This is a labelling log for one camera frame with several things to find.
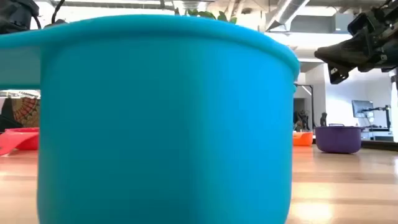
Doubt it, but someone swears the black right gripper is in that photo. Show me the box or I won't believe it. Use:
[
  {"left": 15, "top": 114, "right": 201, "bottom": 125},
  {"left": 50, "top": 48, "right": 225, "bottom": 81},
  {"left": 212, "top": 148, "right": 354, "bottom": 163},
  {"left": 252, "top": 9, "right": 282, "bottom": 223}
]
[{"left": 313, "top": 0, "right": 398, "bottom": 85}]

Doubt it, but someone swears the purple measuring cup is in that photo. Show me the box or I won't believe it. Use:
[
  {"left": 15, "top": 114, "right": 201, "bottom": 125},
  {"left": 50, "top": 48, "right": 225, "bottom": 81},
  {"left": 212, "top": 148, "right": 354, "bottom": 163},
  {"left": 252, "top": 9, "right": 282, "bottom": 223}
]
[{"left": 315, "top": 124, "right": 363, "bottom": 154}]

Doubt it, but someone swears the orange measuring cup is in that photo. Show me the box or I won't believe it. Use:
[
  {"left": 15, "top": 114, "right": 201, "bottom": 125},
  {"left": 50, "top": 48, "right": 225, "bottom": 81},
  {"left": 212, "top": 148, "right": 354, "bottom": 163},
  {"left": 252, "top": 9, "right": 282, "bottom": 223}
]
[{"left": 293, "top": 131, "right": 314, "bottom": 147}]

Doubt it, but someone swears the teal measuring cup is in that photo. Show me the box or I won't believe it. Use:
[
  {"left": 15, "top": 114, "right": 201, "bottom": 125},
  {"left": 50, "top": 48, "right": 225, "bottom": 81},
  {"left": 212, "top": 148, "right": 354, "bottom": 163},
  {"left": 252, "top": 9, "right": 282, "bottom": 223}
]
[{"left": 0, "top": 14, "right": 301, "bottom": 224}]

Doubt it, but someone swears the pink-red measuring cup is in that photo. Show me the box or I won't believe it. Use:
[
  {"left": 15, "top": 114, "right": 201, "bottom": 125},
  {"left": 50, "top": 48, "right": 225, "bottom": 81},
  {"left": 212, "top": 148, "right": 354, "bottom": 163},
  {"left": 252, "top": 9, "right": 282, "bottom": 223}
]
[{"left": 0, "top": 126, "right": 40, "bottom": 156}]

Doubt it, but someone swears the grey desktop monitor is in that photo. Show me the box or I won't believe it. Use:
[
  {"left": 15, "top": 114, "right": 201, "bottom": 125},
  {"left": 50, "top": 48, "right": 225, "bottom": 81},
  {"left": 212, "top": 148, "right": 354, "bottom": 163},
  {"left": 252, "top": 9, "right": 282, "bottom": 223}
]
[{"left": 351, "top": 100, "right": 375, "bottom": 119}]

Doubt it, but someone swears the green leafy plant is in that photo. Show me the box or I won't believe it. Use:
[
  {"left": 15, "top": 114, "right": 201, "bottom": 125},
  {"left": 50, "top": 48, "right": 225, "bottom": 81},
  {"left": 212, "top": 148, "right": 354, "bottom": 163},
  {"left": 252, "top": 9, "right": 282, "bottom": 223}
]
[{"left": 185, "top": 8, "right": 238, "bottom": 25}]

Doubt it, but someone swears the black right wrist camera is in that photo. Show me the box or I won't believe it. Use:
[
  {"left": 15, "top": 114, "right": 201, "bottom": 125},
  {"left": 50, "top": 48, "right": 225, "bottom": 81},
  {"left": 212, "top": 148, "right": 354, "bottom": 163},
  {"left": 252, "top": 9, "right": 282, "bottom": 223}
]
[{"left": 347, "top": 12, "right": 374, "bottom": 36}]

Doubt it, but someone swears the silver ventilation duct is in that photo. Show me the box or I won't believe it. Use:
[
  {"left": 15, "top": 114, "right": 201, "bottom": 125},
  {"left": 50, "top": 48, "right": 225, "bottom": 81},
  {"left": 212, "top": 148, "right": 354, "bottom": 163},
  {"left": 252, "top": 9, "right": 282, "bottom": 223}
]
[{"left": 265, "top": 0, "right": 311, "bottom": 32}]

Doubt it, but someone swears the black aluminium table frame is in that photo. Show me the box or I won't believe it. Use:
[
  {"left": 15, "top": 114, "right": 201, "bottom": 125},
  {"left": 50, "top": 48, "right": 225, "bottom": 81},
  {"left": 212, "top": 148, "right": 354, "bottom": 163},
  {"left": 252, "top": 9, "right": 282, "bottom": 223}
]
[{"left": 360, "top": 139, "right": 398, "bottom": 152}]

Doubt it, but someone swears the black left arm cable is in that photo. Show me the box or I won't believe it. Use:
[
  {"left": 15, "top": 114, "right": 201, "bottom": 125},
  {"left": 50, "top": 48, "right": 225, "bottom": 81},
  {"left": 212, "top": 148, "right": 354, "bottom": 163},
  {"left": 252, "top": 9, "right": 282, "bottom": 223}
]
[{"left": 43, "top": 0, "right": 68, "bottom": 27}]

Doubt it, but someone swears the colourful patterned wall hanging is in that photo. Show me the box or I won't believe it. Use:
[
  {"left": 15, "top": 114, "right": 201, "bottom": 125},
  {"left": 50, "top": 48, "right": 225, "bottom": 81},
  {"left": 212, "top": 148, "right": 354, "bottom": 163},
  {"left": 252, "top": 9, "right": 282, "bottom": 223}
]
[{"left": 11, "top": 98, "right": 40, "bottom": 128}]

